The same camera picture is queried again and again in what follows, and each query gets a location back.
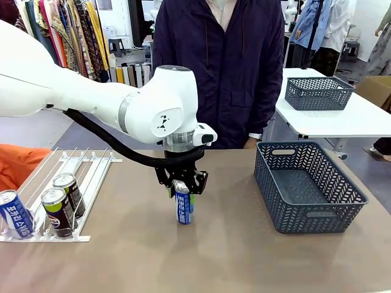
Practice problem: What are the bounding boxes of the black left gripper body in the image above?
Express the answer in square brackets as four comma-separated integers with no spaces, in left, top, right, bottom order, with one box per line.
[155,157,199,194]

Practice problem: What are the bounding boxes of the blue Pocari Sweat can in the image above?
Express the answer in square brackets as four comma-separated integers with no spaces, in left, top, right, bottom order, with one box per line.
[0,189,34,240]
[174,179,194,226]

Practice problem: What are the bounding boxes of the black Pepsi can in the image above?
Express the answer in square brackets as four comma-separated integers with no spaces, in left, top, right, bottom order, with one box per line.
[53,172,86,220]
[41,187,77,239]

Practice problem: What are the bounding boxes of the person's left forearm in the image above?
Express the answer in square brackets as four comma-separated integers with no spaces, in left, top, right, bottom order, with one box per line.
[244,82,284,139]

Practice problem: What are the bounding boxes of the upright fabric sample boards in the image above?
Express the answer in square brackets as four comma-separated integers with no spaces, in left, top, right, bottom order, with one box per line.
[109,62,153,89]

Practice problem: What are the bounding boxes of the person in dark jacket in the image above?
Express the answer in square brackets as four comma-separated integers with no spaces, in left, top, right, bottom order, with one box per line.
[152,0,287,150]

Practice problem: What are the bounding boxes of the large grey plastic basket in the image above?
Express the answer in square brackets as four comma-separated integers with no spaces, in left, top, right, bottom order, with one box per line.
[254,140,370,234]

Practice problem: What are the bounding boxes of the grey plastic step stool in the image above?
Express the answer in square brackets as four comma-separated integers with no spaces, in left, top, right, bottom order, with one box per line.
[108,38,126,57]
[342,40,360,62]

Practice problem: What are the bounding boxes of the orange cloth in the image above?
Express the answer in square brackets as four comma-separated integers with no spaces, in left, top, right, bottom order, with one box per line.
[0,143,53,193]

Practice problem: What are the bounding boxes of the small grey plastic basket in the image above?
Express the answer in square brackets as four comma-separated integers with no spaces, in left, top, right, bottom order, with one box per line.
[284,76,356,111]

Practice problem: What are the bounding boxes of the rack of colourful patterned clothes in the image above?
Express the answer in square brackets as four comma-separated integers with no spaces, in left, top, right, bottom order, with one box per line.
[0,0,111,83]

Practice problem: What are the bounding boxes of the white side table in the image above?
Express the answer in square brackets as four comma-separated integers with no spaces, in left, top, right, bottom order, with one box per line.
[274,67,391,160]

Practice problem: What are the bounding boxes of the mannequin with blue shirt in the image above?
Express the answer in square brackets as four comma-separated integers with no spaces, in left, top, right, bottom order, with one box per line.
[289,0,334,71]

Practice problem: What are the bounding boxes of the black stand pole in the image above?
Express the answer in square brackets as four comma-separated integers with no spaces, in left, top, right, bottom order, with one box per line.
[301,0,325,70]

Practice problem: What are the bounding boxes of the bystander's leg and shoe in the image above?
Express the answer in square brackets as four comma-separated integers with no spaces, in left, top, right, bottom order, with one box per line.
[368,137,391,162]

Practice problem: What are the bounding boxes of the brown cardboard box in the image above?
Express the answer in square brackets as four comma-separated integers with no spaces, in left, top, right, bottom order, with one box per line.
[356,75,391,113]

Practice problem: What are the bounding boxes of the hanging white garment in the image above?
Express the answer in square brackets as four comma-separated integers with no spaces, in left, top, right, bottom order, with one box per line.
[320,0,357,53]

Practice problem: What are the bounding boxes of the black corrugated cable conduit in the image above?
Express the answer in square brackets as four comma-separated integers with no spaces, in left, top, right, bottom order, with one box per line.
[62,108,205,168]

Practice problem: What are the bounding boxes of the white wire can dispenser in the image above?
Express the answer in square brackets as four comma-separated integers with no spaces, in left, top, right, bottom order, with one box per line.
[0,147,123,244]

